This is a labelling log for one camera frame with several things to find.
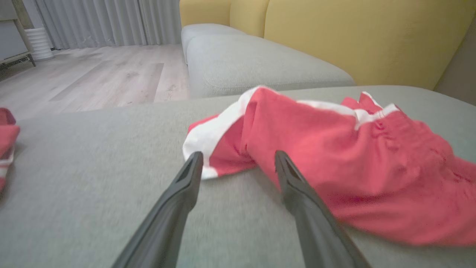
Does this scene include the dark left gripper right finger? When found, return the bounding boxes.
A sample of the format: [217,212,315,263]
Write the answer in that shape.
[274,150,372,268]

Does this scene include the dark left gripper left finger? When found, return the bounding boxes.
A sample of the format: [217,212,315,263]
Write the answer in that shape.
[112,151,204,268]

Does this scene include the red shirt white sleeves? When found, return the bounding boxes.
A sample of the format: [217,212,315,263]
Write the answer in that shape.
[0,108,21,192]

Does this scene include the red shorts white trim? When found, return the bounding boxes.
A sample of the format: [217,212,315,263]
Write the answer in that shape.
[182,86,476,247]

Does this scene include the large grey sofa chaise seat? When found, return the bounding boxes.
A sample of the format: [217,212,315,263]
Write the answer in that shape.
[0,85,476,268]

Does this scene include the grey sofa seat cushion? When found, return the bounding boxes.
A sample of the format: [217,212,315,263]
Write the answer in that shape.
[186,35,356,99]
[181,23,247,64]

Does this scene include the wide yellow sofa back cushion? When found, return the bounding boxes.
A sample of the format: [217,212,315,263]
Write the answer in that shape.
[264,0,476,91]

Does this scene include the grey pleated curtain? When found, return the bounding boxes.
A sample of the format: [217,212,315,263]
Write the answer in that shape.
[33,0,183,50]

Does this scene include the narrow yellow sofa back cushion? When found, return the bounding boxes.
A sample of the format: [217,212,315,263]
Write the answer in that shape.
[229,0,270,38]
[179,0,232,27]

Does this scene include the white ribbed cylinder appliance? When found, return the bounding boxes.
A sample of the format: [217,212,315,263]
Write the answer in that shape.
[25,27,55,61]

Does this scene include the wooden cabinet grey doors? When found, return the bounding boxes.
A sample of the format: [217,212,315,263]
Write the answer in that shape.
[0,0,36,69]

